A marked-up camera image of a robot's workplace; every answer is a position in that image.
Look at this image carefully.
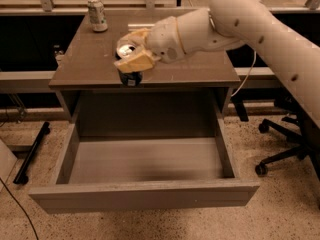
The blue pepsi can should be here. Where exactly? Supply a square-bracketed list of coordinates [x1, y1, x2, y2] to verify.
[115, 44, 142, 87]

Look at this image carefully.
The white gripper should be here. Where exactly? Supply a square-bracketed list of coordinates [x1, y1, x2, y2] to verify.
[114, 16, 185, 73]

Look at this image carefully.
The black cable on floor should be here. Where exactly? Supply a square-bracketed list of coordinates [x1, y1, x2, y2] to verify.
[0, 178, 40, 240]

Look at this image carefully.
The black office chair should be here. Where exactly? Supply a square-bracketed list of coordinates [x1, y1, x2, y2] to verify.
[229, 90, 320, 212]

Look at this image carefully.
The grey open drawer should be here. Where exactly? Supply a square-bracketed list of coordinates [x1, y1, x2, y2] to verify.
[29, 121, 259, 213]

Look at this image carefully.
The grey cabinet counter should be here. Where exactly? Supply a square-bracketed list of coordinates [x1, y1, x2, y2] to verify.
[49, 10, 239, 139]

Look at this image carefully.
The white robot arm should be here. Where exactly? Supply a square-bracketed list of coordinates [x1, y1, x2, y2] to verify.
[115, 0, 320, 126]

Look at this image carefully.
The black bar on floor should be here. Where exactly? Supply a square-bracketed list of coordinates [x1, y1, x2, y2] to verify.
[13, 122, 50, 184]

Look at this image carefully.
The white cable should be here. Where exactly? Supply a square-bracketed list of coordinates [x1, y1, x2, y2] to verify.
[230, 49, 258, 98]

